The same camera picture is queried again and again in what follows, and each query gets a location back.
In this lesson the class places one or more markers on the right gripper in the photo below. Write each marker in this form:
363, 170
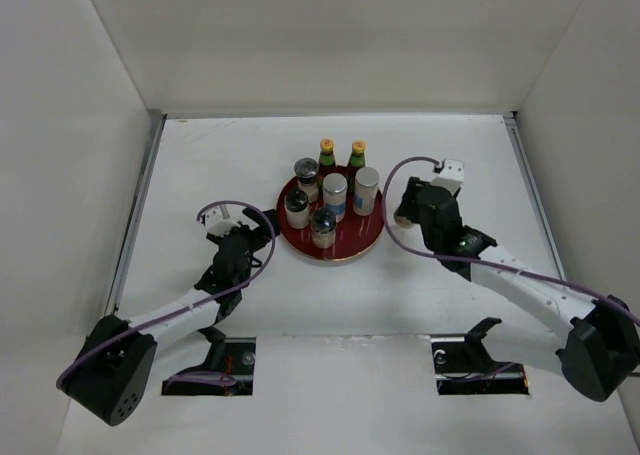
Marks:
414, 185

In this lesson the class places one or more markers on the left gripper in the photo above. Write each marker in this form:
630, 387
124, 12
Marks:
261, 234

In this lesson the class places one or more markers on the dark-cap grinder jar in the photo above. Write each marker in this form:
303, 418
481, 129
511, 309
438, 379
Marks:
323, 227
306, 170
296, 204

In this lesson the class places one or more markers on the silver-lid spice jar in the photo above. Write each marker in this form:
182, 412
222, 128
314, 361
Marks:
365, 191
334, 189

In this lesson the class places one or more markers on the sauce bottle yellow cap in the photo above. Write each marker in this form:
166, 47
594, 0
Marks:
327, 161
357, 158

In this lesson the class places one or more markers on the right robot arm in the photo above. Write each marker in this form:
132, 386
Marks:
596, 344

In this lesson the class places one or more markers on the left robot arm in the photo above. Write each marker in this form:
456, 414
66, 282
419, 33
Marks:
110, 373

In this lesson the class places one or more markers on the red round tray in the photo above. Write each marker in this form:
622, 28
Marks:
354, 234

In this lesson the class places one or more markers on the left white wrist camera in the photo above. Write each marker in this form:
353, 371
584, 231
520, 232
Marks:
217, 221

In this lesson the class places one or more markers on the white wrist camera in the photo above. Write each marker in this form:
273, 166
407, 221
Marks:
217, 221
449, 175

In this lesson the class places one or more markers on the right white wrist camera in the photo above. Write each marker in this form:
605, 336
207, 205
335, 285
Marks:
449, 175

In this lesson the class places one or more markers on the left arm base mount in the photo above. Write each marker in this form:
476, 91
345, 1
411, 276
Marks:
227, 370

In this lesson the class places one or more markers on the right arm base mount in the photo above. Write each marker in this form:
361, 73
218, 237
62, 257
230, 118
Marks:
464, 367

